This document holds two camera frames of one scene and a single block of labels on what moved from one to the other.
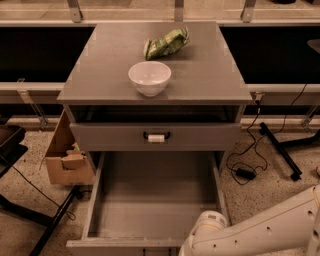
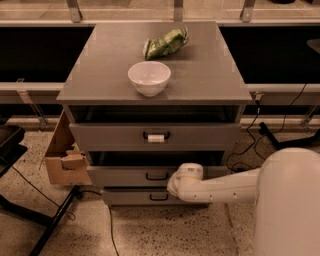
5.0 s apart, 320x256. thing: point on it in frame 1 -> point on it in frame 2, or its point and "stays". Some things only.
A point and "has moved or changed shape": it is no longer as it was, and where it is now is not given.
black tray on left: [11, 148] stays
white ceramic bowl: [150, 77] stays
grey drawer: [147, 203] has moved or changed shape
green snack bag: [173, 40] stays
